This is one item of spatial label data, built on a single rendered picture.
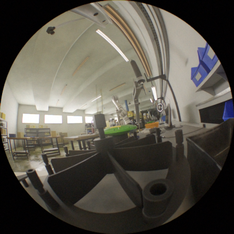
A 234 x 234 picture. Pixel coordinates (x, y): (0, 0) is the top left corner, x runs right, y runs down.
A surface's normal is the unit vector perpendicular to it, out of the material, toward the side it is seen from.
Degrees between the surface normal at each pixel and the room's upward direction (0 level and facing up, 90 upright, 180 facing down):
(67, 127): 90
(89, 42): 180
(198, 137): 86
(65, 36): 180
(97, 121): 89
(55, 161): 88
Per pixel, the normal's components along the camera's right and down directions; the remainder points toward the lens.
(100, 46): 0.16, 0.98
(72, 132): 0.82, -0.21
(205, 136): -0.57, -0.09
